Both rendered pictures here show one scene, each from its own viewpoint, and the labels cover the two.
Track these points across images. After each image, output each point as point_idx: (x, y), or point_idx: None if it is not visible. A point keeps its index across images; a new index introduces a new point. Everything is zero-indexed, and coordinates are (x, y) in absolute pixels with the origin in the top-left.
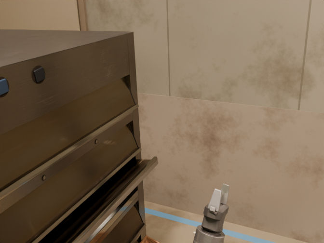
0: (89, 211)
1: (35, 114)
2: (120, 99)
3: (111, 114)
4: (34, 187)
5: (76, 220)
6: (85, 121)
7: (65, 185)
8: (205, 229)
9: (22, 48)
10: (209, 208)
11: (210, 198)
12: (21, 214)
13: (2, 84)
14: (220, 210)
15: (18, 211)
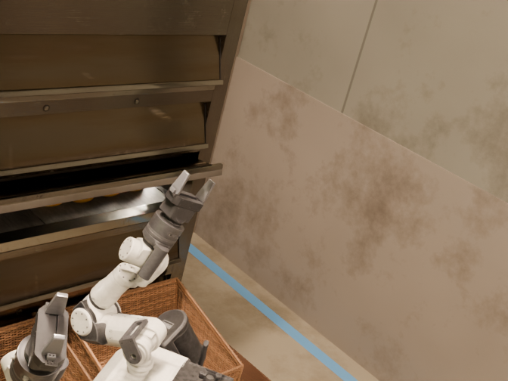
0: (89, 181)
1: (61, 29)
2: (197, 63)
3: (172, 76)
4: (31, 113)
5: (69, 181)
6: (128, 68)
7: (72, 134)
8: (162, 213)
9: None
10: (170, 187)
11: (176, 179)
12: (4, 136)
13: None
14: (182, 196)
15: (2, 131)
